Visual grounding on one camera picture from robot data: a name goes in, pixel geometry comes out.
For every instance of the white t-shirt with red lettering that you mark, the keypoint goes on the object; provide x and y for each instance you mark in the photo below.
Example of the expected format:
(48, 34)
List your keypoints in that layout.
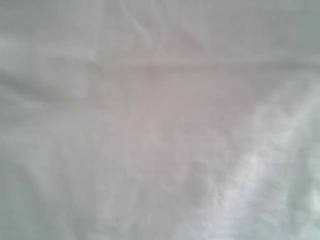
(159, 119)

